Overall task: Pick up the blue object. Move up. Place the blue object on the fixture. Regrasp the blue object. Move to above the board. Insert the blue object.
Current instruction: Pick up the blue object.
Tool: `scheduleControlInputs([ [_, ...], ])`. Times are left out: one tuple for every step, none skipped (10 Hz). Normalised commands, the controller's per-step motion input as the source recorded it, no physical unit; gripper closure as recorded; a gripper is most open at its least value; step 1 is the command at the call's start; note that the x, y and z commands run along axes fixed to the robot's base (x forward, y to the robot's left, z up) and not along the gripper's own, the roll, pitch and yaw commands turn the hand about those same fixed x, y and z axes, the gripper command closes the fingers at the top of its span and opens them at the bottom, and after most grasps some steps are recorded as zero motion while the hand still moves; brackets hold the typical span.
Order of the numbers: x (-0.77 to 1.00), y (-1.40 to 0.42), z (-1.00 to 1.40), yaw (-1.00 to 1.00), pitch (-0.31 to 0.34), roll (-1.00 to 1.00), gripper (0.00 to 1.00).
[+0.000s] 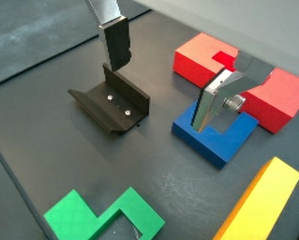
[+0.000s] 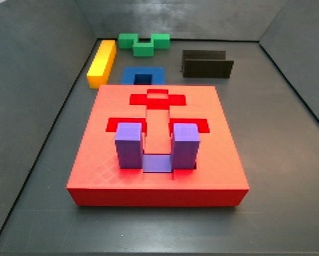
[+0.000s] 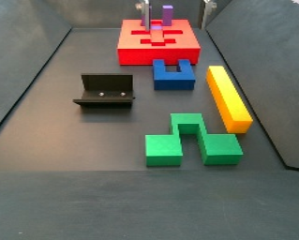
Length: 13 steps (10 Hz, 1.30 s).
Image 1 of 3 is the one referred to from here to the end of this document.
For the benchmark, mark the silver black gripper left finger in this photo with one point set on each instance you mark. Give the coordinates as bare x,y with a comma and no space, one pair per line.
114,31

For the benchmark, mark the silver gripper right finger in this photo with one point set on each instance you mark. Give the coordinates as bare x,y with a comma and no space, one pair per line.
222,92

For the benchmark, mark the blue U-shaped block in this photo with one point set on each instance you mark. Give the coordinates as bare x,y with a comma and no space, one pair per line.
214,145

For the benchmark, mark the black angled fixture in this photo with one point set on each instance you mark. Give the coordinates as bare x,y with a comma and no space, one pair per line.
117,103

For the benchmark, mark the yellow long block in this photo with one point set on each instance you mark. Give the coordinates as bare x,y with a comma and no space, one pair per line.
258,209

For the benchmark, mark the green stepped block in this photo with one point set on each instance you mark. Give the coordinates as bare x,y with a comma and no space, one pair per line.
74,222

